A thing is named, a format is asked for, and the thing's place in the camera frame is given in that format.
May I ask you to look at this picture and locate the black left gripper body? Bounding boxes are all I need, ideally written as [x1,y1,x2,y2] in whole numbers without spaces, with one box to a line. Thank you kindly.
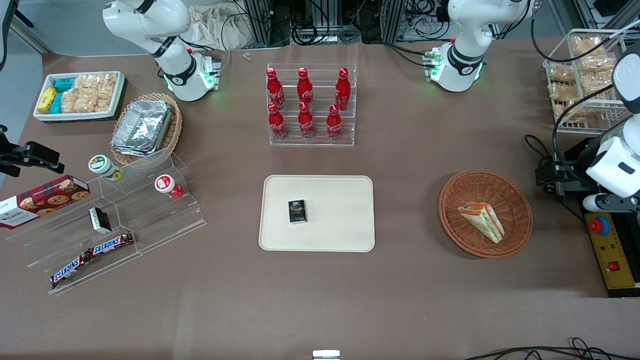
[535,160,589,196]

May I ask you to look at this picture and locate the triangular sandwich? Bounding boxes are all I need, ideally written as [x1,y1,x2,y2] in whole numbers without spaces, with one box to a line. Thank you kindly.
[458,201,505,245]

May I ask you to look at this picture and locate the round brown wicker basket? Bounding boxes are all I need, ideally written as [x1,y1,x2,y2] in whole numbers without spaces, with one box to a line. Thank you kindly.
[438,170,534,259]

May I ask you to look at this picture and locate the beige plastic tray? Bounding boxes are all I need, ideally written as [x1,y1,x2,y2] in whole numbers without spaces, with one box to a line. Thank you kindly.
[258,174,376,253]

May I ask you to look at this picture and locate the oval tan wicker basket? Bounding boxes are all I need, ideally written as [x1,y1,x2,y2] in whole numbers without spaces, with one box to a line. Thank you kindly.
[109,92,184,166]

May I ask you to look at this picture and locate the black appliance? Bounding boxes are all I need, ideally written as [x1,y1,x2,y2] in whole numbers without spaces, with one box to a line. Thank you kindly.
[550,136,640,299]

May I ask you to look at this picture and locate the clear bagged fried snack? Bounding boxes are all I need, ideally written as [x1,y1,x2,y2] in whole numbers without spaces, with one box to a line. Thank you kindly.
[580,71,617,97]
[571,36,606,57]
[548,82,576,104]
[565,97,601,124]
[547,64,576,85]
[575,53,617,76]

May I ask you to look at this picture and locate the red cola bottle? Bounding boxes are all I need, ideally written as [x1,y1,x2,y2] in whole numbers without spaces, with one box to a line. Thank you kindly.
[296,67,315,109]
[326,104,344,143]
[297,102,316,140]
[334,67,352,112]
[267,103,289,141]
[266,68,286,111]

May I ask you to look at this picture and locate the clear acrylic bottle rack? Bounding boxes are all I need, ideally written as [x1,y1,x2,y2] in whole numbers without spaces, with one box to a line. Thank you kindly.
[266,63,358,147]

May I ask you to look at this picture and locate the small black printed box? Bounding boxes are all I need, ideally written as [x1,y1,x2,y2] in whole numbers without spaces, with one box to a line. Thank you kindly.
[288,199,307,225]

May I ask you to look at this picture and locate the beige crumpled cloth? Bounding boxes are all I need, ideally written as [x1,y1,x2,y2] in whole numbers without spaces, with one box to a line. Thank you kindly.
[187,4,254,51]

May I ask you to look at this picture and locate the red lid white cup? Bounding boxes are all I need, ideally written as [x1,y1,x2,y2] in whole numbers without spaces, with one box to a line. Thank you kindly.
[154,174,185,201]

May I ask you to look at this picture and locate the clear acrylic stepped shelf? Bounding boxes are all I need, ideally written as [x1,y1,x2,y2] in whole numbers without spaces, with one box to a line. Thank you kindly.
[5,147,208,296]

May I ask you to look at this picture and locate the silver foil containers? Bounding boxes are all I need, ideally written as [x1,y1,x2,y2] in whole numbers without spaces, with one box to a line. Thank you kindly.
[110,99,174,159]

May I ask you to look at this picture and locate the snickers bar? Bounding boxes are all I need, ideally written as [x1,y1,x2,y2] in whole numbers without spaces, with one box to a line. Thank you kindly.
[50,250,94,290]
[90,232,135,257]

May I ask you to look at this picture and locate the green lid white cup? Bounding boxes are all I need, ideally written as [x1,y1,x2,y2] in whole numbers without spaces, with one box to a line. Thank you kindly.
[88,154,125,182]

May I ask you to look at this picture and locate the small black white box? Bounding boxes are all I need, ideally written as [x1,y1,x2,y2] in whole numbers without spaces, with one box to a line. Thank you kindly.
[89,206,113,235]

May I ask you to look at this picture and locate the clear rice cracker bag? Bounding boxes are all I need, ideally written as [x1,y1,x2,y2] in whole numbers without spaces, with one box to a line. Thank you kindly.
[60,75,98,114]
[86,73,119,113]

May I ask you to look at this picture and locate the white rectangular bin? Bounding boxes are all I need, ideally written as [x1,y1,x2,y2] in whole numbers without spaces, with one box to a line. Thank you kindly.
[32,71,127,124]

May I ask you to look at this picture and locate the red cookie box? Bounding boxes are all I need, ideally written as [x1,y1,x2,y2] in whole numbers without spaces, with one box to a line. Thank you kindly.
[0,174,91,230]

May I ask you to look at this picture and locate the yellow snack pack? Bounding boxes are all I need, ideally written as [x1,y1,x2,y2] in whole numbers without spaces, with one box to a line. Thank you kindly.
[37,86,59,114]

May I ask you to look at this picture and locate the black mounted device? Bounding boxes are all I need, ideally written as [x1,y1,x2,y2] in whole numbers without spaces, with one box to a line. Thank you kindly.
[0,125,66,179]

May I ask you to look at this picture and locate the black appliance power cable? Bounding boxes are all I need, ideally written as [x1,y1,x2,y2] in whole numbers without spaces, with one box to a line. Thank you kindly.
[523,133,557,174]

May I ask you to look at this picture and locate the white wire basket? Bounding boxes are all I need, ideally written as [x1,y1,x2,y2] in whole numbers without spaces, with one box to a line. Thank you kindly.
[542,28,640,135]

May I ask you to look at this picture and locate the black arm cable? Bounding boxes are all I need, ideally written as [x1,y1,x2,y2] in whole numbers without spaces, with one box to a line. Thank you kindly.
[530,9,640,168]

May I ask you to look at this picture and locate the black floor cable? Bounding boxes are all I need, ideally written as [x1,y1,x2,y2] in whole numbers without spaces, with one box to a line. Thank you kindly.
[464,337,640,360]

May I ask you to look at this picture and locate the black base cables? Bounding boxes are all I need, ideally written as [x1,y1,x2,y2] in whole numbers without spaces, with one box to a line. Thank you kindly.
[383,41,431,69]

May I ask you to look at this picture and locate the aluminium frame post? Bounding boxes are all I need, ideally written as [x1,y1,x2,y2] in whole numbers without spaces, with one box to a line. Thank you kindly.
[244,0,274,49]
[381,0,406,44]

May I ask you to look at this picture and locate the coiled black cables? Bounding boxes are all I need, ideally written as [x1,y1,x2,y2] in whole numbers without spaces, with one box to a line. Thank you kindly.
[290,0,362,47]

